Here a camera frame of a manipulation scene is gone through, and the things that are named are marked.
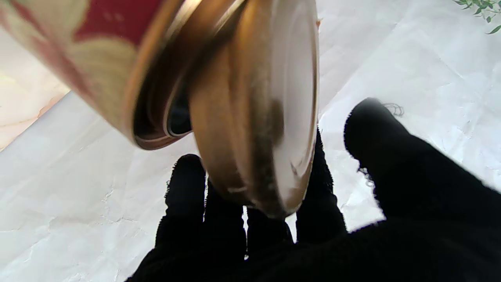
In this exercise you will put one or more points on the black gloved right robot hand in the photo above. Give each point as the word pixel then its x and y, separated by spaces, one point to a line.
pixel 352 235

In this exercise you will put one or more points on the round bronze canister lid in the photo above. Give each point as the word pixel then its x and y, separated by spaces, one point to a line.
pixel 258 109

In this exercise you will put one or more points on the red floral tea canister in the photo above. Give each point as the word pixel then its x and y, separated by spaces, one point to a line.
pixel 109 51

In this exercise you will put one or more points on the green leafy plant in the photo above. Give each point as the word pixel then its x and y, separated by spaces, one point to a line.
pixel 479 9

